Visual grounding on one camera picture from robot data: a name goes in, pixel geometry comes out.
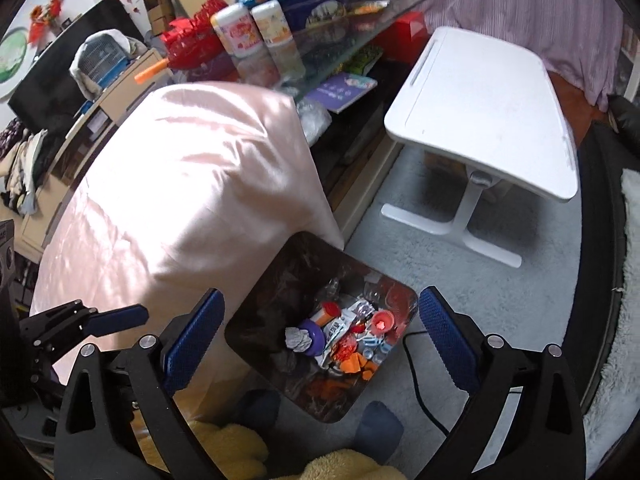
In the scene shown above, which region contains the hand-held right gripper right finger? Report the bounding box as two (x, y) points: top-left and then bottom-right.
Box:
(415, 285), (587, 480)

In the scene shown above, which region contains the blue printed tin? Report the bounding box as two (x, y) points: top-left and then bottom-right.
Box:
(282, 0), (349, 28)

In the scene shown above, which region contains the white fluffy cushion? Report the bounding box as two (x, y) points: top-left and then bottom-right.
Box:
(582, 167), (640, 431)

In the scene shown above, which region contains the black television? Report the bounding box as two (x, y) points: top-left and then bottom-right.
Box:
(7, 0), (146, 133)

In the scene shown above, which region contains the pink satin cloth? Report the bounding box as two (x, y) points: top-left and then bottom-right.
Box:
(30, 80), (346, 421)

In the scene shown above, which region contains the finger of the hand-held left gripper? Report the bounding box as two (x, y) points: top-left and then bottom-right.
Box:
(20, 299), (150, 361)

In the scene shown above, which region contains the round green wall plate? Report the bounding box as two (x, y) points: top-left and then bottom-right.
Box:
(0, 25), (38, 101)

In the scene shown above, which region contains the dark square trash bin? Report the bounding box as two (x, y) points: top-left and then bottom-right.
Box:
(224, 231), (420, 425)

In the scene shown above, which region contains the covered bird cage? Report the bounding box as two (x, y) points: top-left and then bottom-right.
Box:
(70, 29), (151, 101)

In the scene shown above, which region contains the white side table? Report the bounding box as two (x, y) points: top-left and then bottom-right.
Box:
(381, 26), (580, 268)

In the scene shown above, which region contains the crumpled clear plastic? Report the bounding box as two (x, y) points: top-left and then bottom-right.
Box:
(297, 97), (333, 146)

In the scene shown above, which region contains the blue booklet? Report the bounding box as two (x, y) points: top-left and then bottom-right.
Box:
(305, 72), (378, 113)

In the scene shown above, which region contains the small cardboard box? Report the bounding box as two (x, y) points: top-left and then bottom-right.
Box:
(141, 0), (173, 36)

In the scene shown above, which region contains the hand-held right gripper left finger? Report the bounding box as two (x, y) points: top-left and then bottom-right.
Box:
(54, 287), (226, 480)

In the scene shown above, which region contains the red box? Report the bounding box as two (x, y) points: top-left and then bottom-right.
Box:
(385, 12), (431, 63)

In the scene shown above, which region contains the red cutout basket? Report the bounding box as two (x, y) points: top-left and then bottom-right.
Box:
(161, 0), (231, 71)

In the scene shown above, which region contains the black cable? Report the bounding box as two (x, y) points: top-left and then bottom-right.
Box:
(402, 332), (451, 436)

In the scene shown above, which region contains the white bottle pink label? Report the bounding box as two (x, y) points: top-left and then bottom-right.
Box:
(210, 2), (266, 58)

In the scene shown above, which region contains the purple striped curtain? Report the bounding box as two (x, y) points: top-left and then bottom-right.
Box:
(410, 0), (626, 111)

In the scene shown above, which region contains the pile of clothes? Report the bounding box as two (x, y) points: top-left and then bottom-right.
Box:
(0, 117), (48, 216)

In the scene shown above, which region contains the orange foam handle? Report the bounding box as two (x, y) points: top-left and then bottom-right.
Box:
(134, 58), (171, 84)

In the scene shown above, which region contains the blue slipper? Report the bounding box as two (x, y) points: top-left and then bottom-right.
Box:
(356, 401), (405, 453)
(235, 389), (282, 431)

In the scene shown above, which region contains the white bottle orange label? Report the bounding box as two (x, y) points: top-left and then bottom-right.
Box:
(250, 0), (293, 48)

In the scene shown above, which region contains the red flower decoration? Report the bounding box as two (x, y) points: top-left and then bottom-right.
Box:
(27, 0), (66, 43)

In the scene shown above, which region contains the yellow fleece clothing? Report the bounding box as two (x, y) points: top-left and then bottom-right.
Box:
(190, 422), (406, 480)

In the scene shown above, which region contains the beige television cabinet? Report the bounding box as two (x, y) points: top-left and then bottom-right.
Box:
(20, 50), (176, 248)

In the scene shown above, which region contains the blue bird cage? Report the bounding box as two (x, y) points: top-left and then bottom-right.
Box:
(80, 32), (132, 88)

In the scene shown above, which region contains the green printed packet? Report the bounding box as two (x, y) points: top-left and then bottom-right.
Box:
(345, 45), (386, 76)

